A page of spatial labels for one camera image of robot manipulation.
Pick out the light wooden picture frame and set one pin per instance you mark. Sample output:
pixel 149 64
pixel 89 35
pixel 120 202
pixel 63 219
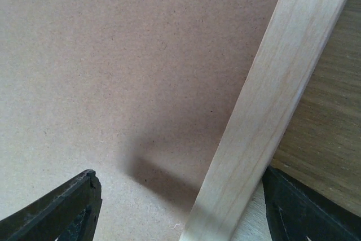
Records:
pixel 288 53

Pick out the brown frame backing board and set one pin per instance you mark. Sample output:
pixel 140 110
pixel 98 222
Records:
pixel 138 90

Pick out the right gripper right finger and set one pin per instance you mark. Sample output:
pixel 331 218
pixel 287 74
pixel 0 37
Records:
pixel 296 212

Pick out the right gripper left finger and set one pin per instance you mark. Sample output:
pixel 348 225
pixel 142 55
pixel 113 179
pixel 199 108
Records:
pixel 68 212

